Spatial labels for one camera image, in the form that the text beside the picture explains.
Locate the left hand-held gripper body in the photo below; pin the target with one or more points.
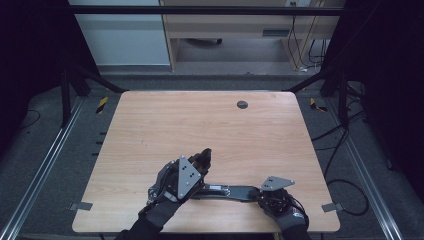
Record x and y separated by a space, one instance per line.
188 176

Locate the light wooden desk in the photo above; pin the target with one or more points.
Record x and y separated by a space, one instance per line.
233 26

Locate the black frame stand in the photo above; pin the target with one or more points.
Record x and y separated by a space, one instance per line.
66 100
343 100

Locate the metal floor rail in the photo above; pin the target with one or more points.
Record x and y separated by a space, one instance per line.
46 163
385 220

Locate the person's right hand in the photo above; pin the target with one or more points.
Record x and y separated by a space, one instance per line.
290 216

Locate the black curtain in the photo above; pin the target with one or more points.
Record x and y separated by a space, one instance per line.
390 66
30 50

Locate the black horizontal frame bar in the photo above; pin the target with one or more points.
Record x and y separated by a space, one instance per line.
200 10

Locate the white cabinet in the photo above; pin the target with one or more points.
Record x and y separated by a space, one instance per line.
123 40

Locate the person's left hand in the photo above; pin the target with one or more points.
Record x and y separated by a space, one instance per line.
165 206

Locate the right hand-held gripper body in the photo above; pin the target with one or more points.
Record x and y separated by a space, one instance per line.
276 186

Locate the yellow black tape strip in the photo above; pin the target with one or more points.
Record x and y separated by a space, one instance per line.
315 105
102 105

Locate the round dark table grommet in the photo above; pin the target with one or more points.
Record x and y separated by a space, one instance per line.
242 104

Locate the grey tape tab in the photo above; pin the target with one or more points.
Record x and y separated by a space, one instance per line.
332 207
80 206

